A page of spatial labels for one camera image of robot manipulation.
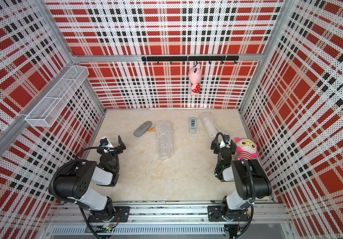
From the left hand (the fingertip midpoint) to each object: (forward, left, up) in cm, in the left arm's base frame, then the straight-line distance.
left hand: (115, 138), depth 88 cm
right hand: (+2, -67, -4) cm, 67 cm away
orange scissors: (+15, -19, -13) cm, 27 cm away
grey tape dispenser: (+18, -49, -11) cm, 53 cm away
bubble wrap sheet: (+23, -59, -9) cm, 64 cm away
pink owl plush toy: (-4, -80, -7) cm, 80 cm away
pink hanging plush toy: (+32, -49, +22) cm, 62 cm away
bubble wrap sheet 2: (+9, -28, -7) cm, 30 cm away
